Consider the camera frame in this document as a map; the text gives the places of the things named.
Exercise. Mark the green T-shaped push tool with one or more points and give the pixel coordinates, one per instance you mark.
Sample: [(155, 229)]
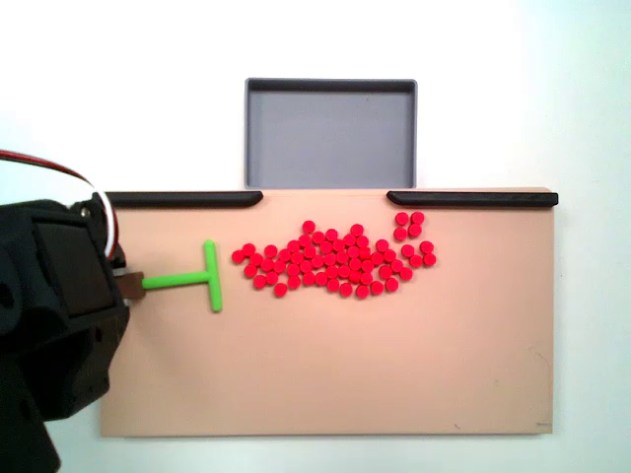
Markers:
[(172, 281)]

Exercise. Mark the red cylindrical granule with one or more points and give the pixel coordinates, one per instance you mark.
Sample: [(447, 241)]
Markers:
[(343, 271), (250, 270), (377, 287), (355, 264), (397, 265), (294, 269), (249, 249), (331, 234), (400, 232), (406, 273), (342, 257), (259, 281), (280, 290), (346, 289), (362, 241), (318, 260), (284, 254), (338, 245), (349, 240), (430, 258), (357, 229), (326, 246), (390, 255), (417, 217), (297, 258), (309, 251), (330, 258), (306, 266), (331, 272), (257, 259), (382, 245), (362, 291), (309, 279), (402, 218), (309, 226), (365, 253), (368, 266), (279, 266), (416, 260), (426, 246), (238, 256), (385, 271), (294, 281), (366, 278), (318, 236), (320, 277), (377, 257), (391, 284), (415, 229), (271, 277), (354, 276), (353, 251), (270, 250), (305, 240), (266, 265), (333, 285), (294, 246), (407, 250)]

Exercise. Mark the beige flat board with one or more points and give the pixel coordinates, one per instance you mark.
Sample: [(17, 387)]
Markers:
[(296, 369)]

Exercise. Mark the grey rectangular tray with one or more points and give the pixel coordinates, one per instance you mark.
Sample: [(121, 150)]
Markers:
[(330, 143)]

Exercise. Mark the black board edge rail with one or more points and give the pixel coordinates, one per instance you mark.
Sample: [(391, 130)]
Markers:
[(187, 199), (468, 199)]

